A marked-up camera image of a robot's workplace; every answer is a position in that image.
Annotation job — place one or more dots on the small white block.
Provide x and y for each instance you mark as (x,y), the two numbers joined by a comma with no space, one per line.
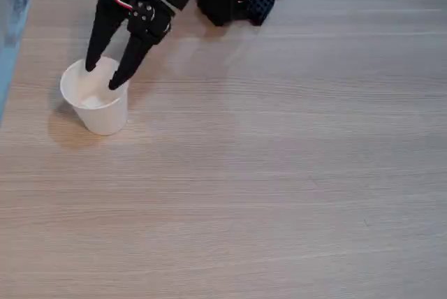
(91,102)

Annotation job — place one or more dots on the white paper cup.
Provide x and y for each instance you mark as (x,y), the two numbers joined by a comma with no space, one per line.
(104,121)

